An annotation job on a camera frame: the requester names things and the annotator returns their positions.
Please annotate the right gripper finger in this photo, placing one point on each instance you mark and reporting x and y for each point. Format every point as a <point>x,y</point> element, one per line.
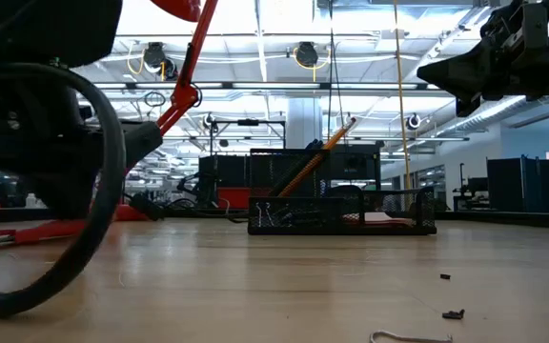
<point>460,71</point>

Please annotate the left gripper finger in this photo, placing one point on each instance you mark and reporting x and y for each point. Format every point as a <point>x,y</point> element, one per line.
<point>48,202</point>
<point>81,202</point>

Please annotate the orange pencil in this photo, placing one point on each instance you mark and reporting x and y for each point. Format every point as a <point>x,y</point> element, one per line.
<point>322,152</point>
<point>310,167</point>

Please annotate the black pen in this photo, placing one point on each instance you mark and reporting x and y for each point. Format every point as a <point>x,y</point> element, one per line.
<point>315,145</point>
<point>298,167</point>

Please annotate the pink sticky note pad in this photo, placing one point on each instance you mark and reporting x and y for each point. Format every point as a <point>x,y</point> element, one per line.
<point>379,218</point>

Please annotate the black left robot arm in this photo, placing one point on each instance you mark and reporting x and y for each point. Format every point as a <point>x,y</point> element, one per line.
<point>41,28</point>

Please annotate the black mesh desk organizer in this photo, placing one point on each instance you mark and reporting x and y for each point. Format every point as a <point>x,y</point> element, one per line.
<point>303,214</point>

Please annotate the red desk lamp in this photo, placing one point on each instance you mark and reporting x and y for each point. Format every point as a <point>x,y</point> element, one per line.
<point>184,95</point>

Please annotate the small black debris piece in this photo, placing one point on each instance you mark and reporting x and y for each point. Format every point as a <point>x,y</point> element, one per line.
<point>445,276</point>
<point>453,314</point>

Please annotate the dark blue partition wall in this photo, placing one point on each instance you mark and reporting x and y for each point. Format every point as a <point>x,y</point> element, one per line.
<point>532,186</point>

